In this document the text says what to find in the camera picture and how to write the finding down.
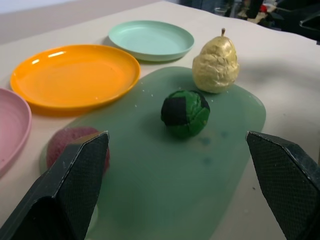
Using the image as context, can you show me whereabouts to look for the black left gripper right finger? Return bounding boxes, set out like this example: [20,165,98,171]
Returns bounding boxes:
[245,130,320,240]

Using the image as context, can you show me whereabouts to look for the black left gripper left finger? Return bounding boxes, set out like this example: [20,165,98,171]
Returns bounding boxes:
[0,130,110,240]

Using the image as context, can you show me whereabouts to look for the pink round fruit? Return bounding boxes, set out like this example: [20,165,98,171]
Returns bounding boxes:
[46,126,111,173]

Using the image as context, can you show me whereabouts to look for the pink plastic plate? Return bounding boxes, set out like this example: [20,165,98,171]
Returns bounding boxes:
[0,87,33,177]

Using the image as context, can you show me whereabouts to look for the orange plastic plate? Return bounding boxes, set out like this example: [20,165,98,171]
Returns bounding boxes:
[9,44,141,116]

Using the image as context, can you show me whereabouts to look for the mint green plastic plate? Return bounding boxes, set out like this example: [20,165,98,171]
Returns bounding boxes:
[107,20,195,63]

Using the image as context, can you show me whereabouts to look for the translucent green silicone mat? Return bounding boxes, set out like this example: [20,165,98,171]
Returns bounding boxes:
[39,66,267,240]

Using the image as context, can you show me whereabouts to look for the green and black ball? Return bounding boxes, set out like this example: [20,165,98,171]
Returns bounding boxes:
[160,89,211,139]

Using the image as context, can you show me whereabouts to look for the yellow pear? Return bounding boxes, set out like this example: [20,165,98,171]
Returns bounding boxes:
[191,27,240,94]

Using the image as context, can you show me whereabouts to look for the black office chair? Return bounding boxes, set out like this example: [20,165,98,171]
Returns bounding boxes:
[269,4,320,42]

